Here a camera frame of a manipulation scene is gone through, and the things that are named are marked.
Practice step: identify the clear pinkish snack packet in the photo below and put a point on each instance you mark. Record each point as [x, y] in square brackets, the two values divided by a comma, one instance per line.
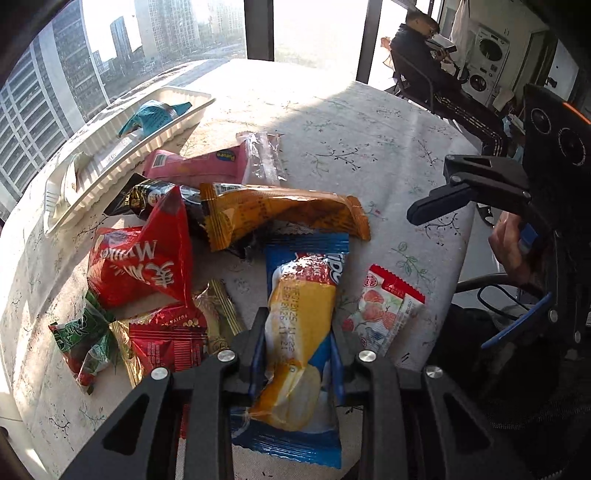
[263, 157]

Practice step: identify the pink snack packet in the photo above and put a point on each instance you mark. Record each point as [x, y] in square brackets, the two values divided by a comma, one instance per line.
[198, 170]

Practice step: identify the black snack packet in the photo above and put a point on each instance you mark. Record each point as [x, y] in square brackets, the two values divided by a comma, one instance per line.
[152, 194]

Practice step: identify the red gold foil snack packet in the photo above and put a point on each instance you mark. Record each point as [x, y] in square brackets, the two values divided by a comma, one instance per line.
[161, 341]

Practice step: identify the white plastic tray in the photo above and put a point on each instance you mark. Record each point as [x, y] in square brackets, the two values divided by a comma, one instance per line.
[175, 99]

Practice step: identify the black window frame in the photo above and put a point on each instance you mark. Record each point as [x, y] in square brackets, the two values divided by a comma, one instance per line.
[258, 27]

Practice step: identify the black chair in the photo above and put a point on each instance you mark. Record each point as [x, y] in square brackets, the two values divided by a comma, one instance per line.
[411, 83]

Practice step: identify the green and red candy packet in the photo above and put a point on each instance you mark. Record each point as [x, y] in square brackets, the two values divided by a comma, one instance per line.
[78, 341]

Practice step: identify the red and white candy packet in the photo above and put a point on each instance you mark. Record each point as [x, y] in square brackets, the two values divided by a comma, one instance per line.
[383, 314]

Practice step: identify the distant tower buildings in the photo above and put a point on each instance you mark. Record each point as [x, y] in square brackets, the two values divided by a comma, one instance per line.
[171, 27]

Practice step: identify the blue and yellow snack packet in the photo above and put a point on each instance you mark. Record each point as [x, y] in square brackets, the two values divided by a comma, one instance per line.
[295, 323]

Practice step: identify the red triangular snack packet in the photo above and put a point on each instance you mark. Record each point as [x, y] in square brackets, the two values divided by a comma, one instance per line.
[138, 267]

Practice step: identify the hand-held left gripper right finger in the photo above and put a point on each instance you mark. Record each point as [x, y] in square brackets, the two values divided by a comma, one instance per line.
[338, 374]

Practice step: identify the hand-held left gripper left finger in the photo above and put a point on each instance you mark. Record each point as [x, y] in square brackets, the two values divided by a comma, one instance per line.
[256, 364]

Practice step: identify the teal snack packet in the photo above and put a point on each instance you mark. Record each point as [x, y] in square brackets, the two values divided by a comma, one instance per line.
[152, 115]

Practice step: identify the person's right hand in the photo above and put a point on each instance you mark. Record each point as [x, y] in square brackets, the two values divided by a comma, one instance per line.
[505, 249]

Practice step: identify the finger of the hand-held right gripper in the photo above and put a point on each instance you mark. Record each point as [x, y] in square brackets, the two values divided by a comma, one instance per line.
[517, 323]
[480, 184]

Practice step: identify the grey high-rise building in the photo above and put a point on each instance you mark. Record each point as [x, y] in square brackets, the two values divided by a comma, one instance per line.
[46, 92]

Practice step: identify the gold striped snack packet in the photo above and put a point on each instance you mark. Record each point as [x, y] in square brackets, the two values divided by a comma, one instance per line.
[221, 314]

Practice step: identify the white washing machine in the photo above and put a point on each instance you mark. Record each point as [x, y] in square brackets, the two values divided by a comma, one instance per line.
[490, 46]
[480, 85]

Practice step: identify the orange snack packet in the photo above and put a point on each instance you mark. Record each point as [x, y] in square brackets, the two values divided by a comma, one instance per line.
[277, 212]

